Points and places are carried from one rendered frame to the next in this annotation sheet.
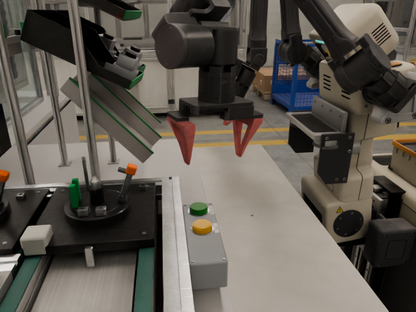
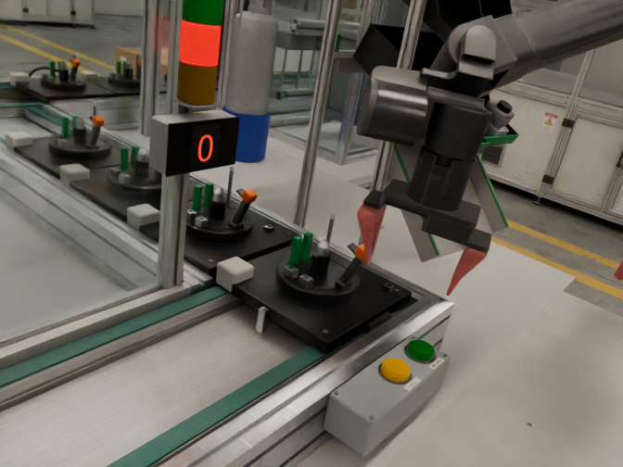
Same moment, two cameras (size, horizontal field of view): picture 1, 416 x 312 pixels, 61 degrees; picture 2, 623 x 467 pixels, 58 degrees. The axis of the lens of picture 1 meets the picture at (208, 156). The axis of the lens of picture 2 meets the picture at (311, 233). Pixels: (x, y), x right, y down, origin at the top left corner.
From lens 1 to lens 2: 0.33 m
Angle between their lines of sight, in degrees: 39
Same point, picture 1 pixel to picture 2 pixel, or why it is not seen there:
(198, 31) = (404, 98)
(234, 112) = (437, 225)
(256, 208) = (550, 421)
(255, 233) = (503, 447)
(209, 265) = (349, 412)
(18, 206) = (258, 236)
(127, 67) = not seen: hidden behind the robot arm
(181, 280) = (301, 399)
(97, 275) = (257, 345)
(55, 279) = (223, 321)
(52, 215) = (272, 261)
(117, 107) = not seen: hidden behind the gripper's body
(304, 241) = not seen: outside the picture
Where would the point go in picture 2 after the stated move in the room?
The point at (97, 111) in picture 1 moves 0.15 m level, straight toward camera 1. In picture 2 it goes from (396, 170) to (363, 188)
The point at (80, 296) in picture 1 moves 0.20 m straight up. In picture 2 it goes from (222, 350) to (237, 229)
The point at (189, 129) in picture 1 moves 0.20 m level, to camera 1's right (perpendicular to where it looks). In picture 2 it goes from (363, 218) to (535, 309)
